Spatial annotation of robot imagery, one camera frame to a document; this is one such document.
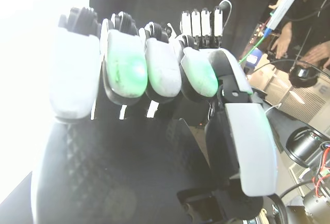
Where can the black round gadget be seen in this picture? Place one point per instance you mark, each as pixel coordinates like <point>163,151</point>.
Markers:
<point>303,78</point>

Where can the grey adapter box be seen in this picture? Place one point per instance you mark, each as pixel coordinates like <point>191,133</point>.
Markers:
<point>281,10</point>

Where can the person in black clothing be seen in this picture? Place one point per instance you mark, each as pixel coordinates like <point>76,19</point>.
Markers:
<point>309,7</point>

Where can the bare person hand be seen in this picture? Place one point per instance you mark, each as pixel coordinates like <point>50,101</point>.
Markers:
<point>319,54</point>
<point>283,40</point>

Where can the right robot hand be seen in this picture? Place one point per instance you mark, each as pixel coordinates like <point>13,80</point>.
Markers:
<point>129,170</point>

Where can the brown cardboard box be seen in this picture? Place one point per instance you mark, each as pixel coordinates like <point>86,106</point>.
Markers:
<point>263,77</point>

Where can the blue container white label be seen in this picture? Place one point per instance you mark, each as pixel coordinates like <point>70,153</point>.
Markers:
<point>254,59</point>

